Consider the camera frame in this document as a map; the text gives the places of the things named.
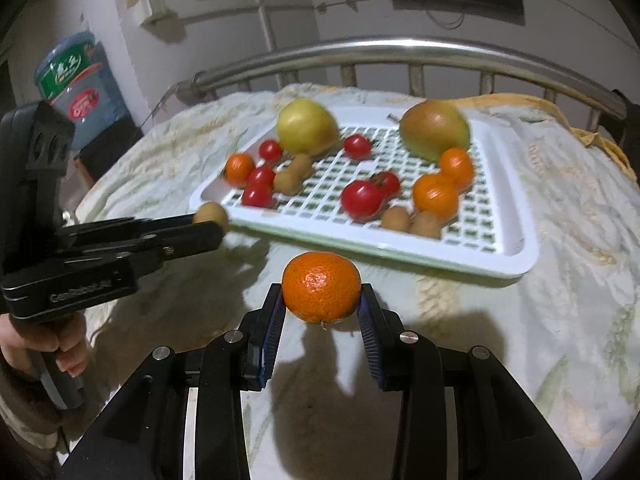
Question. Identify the person's left hand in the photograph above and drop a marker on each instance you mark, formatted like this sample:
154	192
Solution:
68	344

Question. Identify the large orange tangerine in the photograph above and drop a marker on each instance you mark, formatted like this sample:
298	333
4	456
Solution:
321	287

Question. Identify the white perforated plastic tray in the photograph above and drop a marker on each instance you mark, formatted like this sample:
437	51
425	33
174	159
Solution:
492	235

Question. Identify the small tangerine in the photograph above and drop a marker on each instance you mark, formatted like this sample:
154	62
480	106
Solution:
238	169
456	164
436	194

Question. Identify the red-green pear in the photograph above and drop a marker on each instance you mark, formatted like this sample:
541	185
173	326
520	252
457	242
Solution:
432	127

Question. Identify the white wall switch box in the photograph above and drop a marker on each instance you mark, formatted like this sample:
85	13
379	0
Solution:
147	12

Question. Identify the blue water jug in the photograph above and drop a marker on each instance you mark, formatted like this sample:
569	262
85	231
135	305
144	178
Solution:
76	79

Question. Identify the yellow-green pear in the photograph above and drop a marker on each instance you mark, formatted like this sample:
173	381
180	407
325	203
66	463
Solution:
306	127

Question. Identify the black water dispenser stand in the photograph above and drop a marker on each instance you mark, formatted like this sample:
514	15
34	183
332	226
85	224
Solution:
102	153

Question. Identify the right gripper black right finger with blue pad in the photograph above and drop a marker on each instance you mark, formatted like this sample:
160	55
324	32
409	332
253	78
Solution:
404	361

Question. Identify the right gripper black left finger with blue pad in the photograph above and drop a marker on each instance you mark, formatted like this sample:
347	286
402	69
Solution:
239	360

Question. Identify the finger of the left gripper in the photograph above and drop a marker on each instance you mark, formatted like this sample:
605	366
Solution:
125	227
166	240

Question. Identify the red cherry tomato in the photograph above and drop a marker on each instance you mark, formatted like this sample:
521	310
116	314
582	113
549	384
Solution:
388	184
270	151
261	176
362	200
259	196
357	147

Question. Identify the metal bed headboard rail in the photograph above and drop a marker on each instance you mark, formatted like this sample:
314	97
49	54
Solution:
415	54

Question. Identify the brown longan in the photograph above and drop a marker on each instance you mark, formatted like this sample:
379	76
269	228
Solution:
396	218
212	212
301	165
287	182
427	225

